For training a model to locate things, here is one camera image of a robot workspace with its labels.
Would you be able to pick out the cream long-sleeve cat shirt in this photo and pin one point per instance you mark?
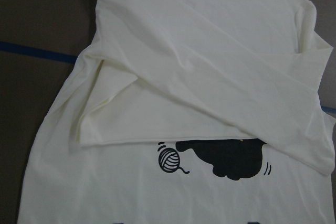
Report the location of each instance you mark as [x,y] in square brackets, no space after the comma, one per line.
[188,111]

